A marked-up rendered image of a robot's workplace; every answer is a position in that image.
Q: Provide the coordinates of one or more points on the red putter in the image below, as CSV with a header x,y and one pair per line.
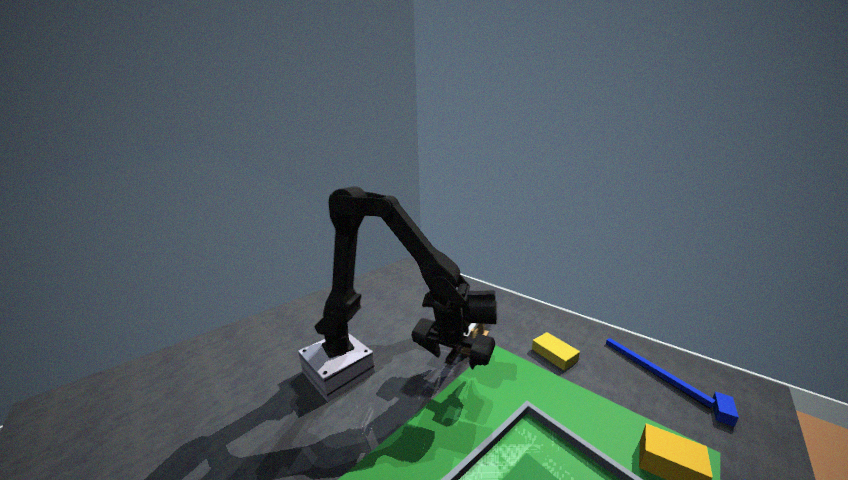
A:
x,y
454,353

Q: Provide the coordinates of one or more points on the green putting mat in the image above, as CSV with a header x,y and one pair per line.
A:
x,y
453,424

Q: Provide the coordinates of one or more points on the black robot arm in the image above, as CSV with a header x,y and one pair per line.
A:
x,y
347,207

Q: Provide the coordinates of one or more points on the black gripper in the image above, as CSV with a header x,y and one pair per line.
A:
x,y
430,334

